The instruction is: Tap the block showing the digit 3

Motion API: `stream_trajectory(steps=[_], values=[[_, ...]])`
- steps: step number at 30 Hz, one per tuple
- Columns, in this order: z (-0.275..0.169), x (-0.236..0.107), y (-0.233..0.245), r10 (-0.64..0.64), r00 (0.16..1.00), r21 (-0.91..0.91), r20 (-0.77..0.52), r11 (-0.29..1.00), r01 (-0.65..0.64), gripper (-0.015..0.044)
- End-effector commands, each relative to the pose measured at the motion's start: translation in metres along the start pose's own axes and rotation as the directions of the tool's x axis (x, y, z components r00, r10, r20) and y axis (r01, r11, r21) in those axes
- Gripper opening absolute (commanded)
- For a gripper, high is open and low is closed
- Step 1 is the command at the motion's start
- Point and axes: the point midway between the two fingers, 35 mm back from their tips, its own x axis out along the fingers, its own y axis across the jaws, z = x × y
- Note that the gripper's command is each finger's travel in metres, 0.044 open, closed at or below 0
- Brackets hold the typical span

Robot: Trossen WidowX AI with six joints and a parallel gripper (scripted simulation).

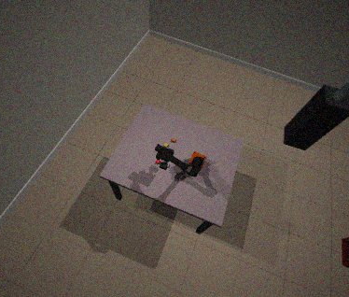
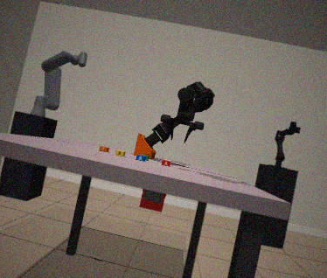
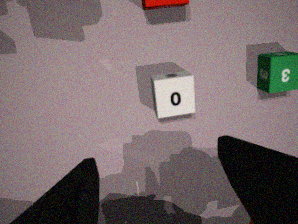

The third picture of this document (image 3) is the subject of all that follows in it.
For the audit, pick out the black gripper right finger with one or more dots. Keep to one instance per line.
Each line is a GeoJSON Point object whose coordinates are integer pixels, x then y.
{"type": "Point", "coordinates": [266, 181]}

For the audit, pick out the red block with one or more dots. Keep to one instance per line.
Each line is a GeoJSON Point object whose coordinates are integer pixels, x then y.
{"type": "Point", "coordinates": [151, 4]}

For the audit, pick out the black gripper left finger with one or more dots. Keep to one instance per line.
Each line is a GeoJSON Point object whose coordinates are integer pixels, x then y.
{"type": "Point", "coordinates": [74, 200]}

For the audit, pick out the green block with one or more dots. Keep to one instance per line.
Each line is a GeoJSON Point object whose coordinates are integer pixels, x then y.
{"type": "Point", "coordinates": [277, 71]}

